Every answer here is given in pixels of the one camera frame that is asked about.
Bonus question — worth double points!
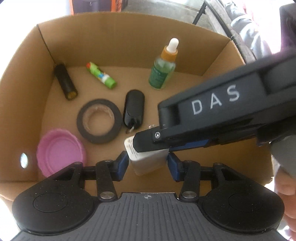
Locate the brown cardboard box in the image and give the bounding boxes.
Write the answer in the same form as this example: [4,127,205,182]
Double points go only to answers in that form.
[0,11,275,200]

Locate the green dropper bottle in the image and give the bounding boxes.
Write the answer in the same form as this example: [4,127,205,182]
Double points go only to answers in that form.
[149,38,179,89]

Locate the black tape roll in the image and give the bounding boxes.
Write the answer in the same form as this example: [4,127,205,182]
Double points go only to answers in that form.
[76,99,122,144]

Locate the black key fob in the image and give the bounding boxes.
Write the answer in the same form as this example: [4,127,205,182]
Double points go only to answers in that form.
[123,89,145,133]

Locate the person right hand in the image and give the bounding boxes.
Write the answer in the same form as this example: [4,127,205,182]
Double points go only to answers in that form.
[275,167,295,233]

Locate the black gold lipstick tube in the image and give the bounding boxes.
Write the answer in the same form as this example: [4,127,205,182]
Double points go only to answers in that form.
[54,64,78,100]

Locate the orange appliance box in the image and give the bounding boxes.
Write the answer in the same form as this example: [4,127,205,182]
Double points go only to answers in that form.
[69,0,128,15]

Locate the green glue stick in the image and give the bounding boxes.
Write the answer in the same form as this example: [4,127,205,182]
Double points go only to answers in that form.
[86,62,117,89]

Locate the white power adapter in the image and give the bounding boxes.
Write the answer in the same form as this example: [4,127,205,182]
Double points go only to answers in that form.
[124,136,169,176]

